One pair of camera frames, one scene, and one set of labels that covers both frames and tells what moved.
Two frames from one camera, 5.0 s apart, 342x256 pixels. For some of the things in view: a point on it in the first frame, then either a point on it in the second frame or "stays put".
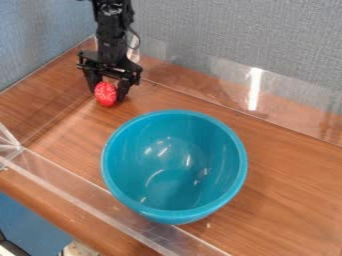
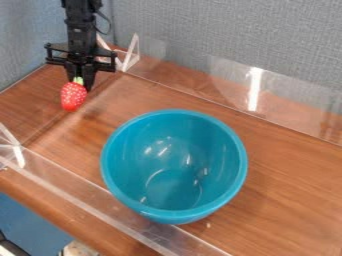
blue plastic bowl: [174, 163] stays put
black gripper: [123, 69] → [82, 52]
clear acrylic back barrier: [293, 101] stays put
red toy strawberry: [106, 93] → [74, 94]
